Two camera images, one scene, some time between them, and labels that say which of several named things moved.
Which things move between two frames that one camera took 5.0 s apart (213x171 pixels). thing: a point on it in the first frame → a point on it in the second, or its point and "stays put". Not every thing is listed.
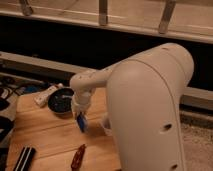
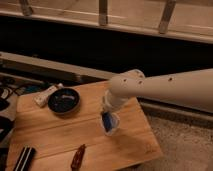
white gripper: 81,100 → 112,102
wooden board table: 57,138 stays put
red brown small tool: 78,158 stays put
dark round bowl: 60,100 stays put
